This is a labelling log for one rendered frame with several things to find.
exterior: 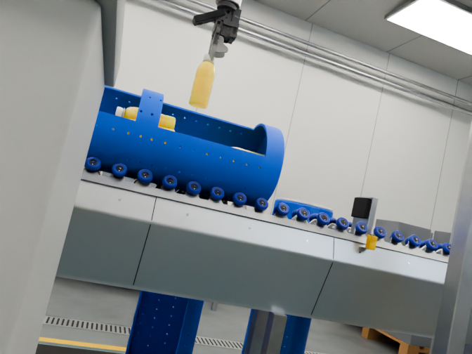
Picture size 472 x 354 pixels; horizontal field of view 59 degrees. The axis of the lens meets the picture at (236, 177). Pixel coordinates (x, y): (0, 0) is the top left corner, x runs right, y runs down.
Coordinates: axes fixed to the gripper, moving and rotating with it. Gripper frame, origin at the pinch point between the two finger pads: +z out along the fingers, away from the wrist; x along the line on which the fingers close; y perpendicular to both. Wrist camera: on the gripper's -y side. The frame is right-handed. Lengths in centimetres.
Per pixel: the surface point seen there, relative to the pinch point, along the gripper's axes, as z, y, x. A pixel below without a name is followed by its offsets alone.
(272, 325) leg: 84, 37, -16
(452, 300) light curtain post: 62, 82, -39
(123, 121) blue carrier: 32.3, -22.2, -23.0
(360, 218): 44, 67, -5
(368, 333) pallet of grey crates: 144, 235, 223
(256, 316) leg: 86, 36, -2
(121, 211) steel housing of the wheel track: 57, -17, -23
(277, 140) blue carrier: 25.6, 24.9, -18.5
